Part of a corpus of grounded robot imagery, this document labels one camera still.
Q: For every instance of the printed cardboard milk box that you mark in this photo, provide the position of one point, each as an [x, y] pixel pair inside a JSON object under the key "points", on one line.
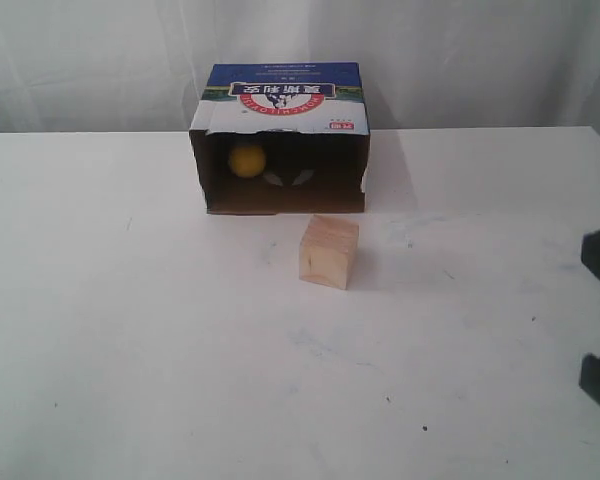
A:
{"points": [[311, 120]]}

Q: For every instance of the yellow ball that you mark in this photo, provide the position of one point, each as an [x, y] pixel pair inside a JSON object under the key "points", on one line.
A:
{"points": [[247, 161]]}

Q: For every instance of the light wooden cube block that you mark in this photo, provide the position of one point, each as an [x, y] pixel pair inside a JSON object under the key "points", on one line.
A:
{"points": [[328, 250]]}

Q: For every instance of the white backdrop curtain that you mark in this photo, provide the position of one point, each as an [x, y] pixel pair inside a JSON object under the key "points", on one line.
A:
{"points": [[142, 65]]}

